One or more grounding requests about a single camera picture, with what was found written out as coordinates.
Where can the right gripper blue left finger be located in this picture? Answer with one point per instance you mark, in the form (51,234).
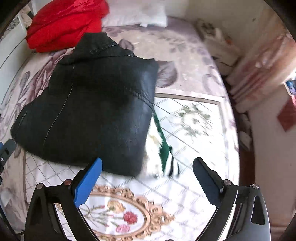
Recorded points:
(42,222)

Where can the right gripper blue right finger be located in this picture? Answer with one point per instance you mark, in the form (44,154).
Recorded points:
(242,207)

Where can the black leather jacket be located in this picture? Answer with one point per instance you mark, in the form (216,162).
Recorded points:
(98,104)

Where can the pile of clothes on sill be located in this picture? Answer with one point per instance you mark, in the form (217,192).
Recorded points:
(286,116)

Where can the green striped folded garment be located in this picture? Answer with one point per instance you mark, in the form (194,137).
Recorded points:
(170,166)

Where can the white wardrobe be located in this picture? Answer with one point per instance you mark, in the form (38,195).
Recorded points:
(14,48)

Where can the white fluffy folded sweater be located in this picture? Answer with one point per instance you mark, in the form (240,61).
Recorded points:
(152,164)

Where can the red quilt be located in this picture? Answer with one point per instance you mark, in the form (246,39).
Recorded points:
(61,24)

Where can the bed with purple floral sheet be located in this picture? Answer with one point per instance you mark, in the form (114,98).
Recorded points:
(185,67)

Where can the white nightstand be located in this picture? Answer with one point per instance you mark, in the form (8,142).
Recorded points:
(219,45)

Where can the pink floral curtain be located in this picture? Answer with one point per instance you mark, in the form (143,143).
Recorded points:
(264,68)

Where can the white pillow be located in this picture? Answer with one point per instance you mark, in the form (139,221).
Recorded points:
(143,13)

